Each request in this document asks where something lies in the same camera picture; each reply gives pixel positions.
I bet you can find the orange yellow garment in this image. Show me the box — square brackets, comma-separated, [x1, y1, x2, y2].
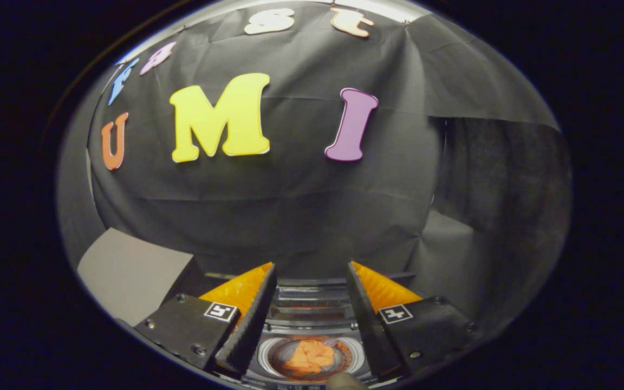
[281, 340, 337, 375]

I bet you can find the grey cabinet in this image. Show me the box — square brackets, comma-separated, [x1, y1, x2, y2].
[77, 227, 204, 326]

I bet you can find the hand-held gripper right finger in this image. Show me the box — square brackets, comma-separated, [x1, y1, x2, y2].
[346, 261, 478, 380]

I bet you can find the black backdrop cloth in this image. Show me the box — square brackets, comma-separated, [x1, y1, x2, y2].
[55, 3, 571, 336]

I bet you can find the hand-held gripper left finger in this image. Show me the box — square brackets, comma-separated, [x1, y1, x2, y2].
[134, 262, 278, 379]

